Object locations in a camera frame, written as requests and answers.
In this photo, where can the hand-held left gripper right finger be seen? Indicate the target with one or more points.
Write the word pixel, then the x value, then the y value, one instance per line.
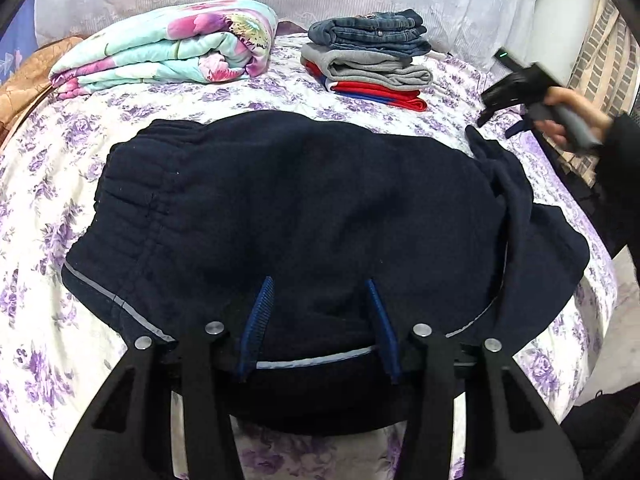
pixel 381 320

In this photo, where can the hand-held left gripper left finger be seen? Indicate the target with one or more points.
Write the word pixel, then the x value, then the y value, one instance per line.
pixel 256 317

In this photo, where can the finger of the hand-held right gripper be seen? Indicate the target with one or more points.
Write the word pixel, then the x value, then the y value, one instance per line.
pixel 487 111
pixel 515 131

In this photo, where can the navy blue pants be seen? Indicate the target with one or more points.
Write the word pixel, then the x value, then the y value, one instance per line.
pixel 310 200

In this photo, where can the person's right forearm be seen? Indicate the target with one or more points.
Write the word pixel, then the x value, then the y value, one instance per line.
pixel 622 180

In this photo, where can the folded red blue pants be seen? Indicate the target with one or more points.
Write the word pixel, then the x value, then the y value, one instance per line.
pixel 380 94

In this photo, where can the person's right hand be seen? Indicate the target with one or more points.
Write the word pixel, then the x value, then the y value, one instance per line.
pixel 582 107

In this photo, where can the folded grey sweatpants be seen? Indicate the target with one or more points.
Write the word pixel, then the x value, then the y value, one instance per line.
pixel 372 67

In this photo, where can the folded blue jeans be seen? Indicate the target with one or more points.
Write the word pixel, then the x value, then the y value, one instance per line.
pixel 372 32

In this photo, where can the purple floral bed sheet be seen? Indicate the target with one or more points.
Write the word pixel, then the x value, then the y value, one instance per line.
pixel 60 170

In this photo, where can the person's dark clothing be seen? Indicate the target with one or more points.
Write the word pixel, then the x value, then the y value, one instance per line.
pixel 605 435

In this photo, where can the folded turquoise pink floral blanket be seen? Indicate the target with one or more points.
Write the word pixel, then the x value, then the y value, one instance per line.
pixel 170 45

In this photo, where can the orange brown quilt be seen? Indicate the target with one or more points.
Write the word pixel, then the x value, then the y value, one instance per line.
pixel 27 77

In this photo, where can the blue patterned cloth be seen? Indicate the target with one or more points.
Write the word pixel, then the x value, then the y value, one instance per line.
pixel 15 47

